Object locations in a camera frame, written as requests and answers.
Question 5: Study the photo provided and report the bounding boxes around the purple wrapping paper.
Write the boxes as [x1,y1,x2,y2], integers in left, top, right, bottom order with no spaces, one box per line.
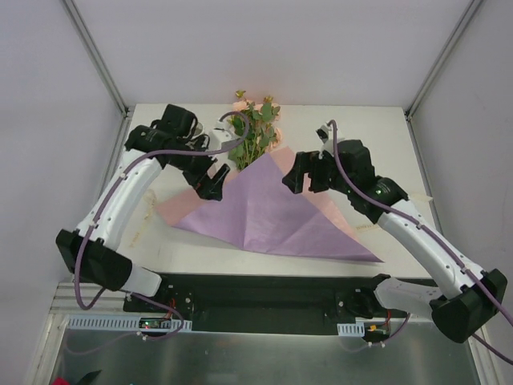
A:
[156,147,380,263]

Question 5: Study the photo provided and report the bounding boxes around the pink flowers with green leaves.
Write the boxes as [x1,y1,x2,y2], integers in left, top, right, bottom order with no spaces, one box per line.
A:
[228,90,282,172]

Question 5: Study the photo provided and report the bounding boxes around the cream printed ribbon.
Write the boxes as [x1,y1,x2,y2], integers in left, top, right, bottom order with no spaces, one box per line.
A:
[127,188,434,249]

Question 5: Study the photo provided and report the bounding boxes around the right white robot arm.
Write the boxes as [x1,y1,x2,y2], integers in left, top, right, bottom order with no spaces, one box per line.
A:
[282,140,512,342]

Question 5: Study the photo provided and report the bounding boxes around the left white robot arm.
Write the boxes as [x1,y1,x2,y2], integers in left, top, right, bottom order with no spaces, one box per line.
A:
[56,104,234,312]

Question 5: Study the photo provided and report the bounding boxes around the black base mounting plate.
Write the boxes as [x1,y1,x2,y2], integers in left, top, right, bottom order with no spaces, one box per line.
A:
[122,271,436,334]

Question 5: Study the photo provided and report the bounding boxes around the red object at bottom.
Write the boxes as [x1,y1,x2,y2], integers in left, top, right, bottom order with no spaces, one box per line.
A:
[50,377,70,385]

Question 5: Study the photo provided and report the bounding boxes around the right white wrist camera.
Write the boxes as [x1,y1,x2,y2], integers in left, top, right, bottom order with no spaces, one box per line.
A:
[316,123,345,159]

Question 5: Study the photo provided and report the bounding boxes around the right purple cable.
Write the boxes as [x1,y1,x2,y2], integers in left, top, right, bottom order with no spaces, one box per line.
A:
[326,119,513,366]

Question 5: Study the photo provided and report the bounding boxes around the purple cable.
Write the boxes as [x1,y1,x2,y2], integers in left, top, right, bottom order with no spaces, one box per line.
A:
[73,111,250,310]
[326,119,513,366]

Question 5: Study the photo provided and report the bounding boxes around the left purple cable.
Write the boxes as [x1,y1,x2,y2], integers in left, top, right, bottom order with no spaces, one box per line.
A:
[73,111,250,310]

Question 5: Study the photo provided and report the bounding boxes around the right aluminium frame post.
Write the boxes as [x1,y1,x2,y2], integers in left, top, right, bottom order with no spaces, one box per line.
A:
[405,0,486,122]

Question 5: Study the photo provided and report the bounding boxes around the aluminium frame post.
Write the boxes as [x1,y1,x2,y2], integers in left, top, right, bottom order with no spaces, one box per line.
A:
[405,0,486,122]
[59,0,133,117]

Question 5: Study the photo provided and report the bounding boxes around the right white cable duct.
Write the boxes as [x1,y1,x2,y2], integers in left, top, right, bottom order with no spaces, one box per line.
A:
[337,322,390,338]

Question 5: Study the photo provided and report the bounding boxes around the white cable duct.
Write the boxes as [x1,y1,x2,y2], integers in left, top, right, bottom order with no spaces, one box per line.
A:
[337,322,390,338]
[67,315,192,333]

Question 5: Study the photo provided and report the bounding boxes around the left aluminium frame post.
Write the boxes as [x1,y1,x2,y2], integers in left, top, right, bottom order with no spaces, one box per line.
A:
[59,0,133,117]

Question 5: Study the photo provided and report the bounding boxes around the aluminium extrusion rail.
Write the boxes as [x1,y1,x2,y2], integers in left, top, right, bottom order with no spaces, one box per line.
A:
[50,282,125,314]

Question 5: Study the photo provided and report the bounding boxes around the left white cable duct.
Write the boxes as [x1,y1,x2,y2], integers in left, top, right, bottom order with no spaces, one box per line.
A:
[67,315,192,333]

